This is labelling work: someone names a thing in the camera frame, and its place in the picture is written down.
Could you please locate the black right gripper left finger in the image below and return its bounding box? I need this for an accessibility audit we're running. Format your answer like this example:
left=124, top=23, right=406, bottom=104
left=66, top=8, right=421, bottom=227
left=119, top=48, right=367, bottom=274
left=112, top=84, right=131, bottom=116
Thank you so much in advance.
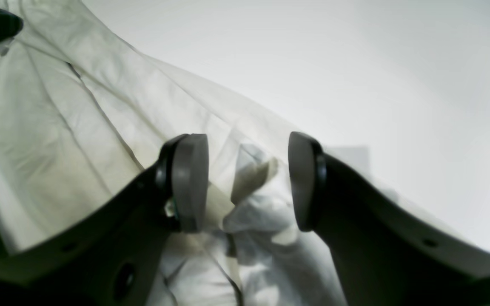
left=0, top=134, right=209, bottom=306

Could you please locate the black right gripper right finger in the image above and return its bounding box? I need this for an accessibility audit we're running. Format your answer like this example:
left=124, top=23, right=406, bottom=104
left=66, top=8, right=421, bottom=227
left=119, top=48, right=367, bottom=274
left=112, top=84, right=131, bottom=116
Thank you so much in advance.
left=288, top=131, right=490, bottom=306

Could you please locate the beige T-shirt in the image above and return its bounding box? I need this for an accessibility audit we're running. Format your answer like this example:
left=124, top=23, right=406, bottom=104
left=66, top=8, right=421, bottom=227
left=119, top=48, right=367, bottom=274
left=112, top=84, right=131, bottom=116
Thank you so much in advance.
left=0, top=0, right=348, bottom=306

